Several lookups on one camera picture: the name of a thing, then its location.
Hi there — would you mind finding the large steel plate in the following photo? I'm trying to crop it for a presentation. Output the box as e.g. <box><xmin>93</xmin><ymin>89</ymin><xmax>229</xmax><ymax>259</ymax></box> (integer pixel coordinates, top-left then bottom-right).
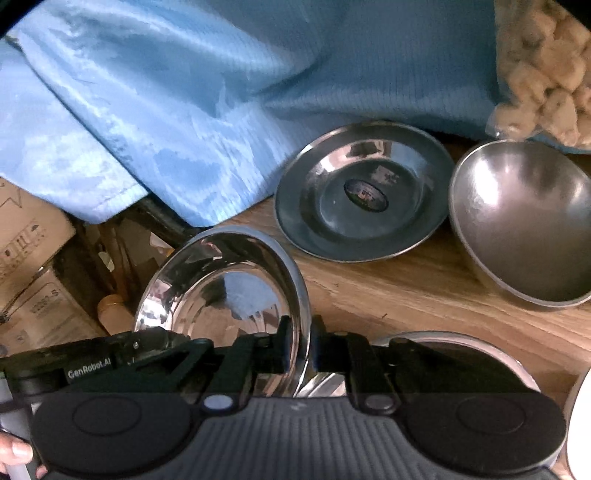
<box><xmin>297</xmin><ymin>331</ymin><xmax>540</xmax><ymax>398</ymax></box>

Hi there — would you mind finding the small steel plate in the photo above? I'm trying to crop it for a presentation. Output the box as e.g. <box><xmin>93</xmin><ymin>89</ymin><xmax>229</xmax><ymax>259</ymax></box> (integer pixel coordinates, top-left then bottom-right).
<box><xmin>135</xmin><ymin>226</ymin><xmax>311</xmax><ymax>397</ymax></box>

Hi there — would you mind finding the dark steel plate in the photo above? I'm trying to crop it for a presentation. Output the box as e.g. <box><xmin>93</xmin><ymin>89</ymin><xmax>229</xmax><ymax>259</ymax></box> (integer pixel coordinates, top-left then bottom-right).
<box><xmin>274</xmin><ymin>121</ymin><xmax>454</xmax><ymax>263</ymax></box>

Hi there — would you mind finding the deep steel bowl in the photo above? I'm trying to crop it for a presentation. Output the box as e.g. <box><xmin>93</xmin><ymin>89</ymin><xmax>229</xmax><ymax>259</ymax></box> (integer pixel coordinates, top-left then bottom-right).
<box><xmin>449</xmin><ymin>140</ymin><xmax>590</xmax><ymax>311</ymax></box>

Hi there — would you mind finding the white red-rimmed bowl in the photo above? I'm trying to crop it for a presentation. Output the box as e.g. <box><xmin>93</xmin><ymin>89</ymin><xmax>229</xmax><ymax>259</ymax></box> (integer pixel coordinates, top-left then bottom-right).
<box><xmin>564</xmin><ymin>370</ymin><xmax>591</xmax><ymax>480</ymax></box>

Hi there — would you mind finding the person's left hand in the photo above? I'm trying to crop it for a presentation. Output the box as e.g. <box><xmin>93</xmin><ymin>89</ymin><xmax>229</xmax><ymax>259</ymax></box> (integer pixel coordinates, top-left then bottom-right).
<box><xmin>0</xmin><ymin>432</ymin><xmax>33</xmax><ymax>474</ymax></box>

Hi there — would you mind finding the yellow wooden chair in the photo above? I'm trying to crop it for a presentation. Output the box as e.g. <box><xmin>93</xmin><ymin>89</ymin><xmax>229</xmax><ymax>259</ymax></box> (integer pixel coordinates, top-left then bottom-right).
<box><xmin>97</xmin><ymin>294</ymin><xmax>135</xmax><ymax>335</ymax></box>

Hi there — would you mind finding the lower cardboard box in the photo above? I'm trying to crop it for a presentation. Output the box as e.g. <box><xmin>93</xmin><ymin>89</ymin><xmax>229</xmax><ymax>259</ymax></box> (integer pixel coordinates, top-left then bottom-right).
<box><xmin>0</xmin><ymin>269</ymin><xmax>105</xmax><ymax>357</ymax></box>

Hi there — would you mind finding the cardboard box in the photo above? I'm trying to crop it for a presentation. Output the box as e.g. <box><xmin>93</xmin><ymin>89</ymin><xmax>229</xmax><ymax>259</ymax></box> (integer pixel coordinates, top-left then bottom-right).
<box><xmin>0</xmin><ymin>178</ymin><xmax>75</xmax><ymax>310</ymax></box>
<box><xmin>0</xmin><ymin>269</ymin><xmax>105</xmax><ymax>357</ymax></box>

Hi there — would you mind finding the upper cardboard box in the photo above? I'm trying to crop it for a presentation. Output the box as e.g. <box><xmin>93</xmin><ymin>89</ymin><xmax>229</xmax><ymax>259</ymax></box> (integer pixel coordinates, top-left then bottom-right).
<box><xmin>0</xmin><ymin>178</ymin><xmax>75</xmax><ymax>310</ymax></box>

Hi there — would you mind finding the blue cloth cover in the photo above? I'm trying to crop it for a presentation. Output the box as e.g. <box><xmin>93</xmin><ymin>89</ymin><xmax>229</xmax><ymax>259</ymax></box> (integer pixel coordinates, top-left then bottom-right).
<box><xmin>0</xmin><ymin>0</ymin><xmax>591</xmax><ymax>229</ymax></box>

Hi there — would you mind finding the bag of biscuits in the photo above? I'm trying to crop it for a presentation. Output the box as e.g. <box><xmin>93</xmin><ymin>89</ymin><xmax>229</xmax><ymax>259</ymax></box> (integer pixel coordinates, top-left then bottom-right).
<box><xmin>487</xmin><ymin>0</ymin><xmax>590</xmax><ymax>151</ymax></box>

